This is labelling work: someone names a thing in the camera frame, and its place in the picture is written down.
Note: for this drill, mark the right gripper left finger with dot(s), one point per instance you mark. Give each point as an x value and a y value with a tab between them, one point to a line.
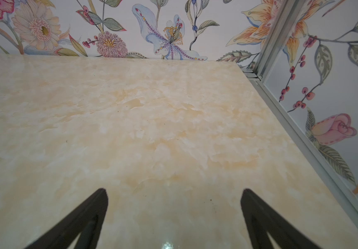
83	223

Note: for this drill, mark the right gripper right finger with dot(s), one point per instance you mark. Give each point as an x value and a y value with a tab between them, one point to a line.
264	223

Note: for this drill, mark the right corner aluminium post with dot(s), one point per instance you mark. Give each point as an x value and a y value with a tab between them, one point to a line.
278	35

